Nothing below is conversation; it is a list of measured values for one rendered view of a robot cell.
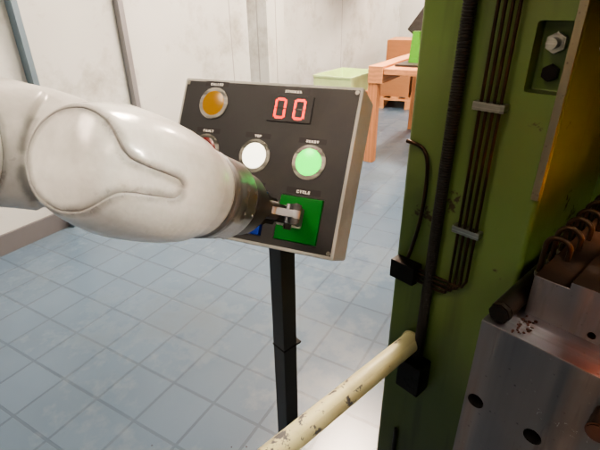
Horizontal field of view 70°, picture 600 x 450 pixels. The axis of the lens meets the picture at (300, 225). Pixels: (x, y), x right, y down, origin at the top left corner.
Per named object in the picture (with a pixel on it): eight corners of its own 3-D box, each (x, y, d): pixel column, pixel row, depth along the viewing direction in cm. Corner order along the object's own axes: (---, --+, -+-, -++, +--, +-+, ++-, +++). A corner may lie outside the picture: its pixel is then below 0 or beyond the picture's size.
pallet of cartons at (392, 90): (392, 89, 740) (396, 36, 702) (462, 95, 689) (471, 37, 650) (358, 105, 624) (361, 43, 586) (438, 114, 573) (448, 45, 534)
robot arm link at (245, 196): (227, 245, 41) (254, 247, 46) (245, 151, 41) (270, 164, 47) (149, 229, 44) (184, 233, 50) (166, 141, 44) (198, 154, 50)
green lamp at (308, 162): (312, 180, 69) (312, 154, 67) (292, 173, 72) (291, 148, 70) (325, 176, 71) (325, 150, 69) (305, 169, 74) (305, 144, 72)
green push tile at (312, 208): (315, 246, 69) (323, 200, 69) (272, 237, 71) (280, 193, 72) (318, 246, 70) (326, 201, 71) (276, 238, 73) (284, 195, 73)
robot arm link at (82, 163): (256, 150, 40) (147, 122, 45) (144, 87, 26) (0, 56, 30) (223, 261, 41) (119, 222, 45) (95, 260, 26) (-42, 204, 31)
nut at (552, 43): (551, 84, 64) (563, 32, 60) (532, 82, 65) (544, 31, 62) (559, 81, 65) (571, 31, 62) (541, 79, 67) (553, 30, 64)
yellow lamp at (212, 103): (214, 119, 76) (212, 93, 74) (200, 114, 79) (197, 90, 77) (229, 115, 78) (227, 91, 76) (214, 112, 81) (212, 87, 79)
